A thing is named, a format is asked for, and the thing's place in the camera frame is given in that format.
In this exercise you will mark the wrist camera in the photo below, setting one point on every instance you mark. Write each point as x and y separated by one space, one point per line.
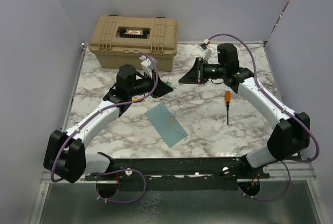
205 50
148 62

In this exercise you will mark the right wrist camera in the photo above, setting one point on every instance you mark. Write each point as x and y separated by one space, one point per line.
205 50

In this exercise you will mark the teal envelope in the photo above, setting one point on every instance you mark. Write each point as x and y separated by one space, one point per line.
171 133

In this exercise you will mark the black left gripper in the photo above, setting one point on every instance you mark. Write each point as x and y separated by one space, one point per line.
161 89

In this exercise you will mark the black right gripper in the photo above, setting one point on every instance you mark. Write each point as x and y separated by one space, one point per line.
196 75

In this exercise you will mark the orange handled screwdriver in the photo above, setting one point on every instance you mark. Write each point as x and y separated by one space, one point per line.
227 101

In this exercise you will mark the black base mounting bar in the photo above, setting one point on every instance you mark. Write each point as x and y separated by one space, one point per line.
172 174

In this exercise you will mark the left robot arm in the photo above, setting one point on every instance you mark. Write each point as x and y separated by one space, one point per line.
66 156

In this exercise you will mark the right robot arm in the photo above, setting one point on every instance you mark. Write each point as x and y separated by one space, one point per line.
289 134

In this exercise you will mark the tan plastic toolbox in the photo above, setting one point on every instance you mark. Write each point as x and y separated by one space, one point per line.
118 40

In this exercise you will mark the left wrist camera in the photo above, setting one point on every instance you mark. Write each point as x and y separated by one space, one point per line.
148 62

